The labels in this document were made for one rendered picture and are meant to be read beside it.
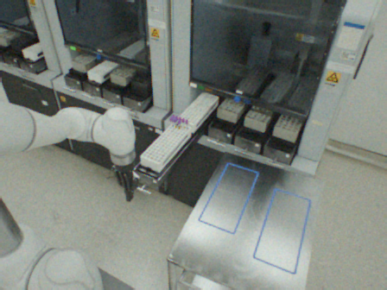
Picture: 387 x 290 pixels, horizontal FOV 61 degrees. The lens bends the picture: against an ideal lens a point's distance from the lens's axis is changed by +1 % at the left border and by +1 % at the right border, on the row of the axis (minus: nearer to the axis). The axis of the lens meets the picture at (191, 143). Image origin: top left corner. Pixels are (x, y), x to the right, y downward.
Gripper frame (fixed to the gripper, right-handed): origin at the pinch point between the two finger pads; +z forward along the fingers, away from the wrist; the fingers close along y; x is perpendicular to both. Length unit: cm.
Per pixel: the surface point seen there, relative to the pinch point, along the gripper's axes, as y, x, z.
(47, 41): 111, -66, -15
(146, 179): -0.5, -11.5, 1.6
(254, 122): -30, -64, -6
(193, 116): -1, -54, -6
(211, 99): -2, -72, -6
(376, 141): -99, -177, 60
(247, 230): -49.5, -6.1, -2.0
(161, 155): -2.9, -20.8, -6.0
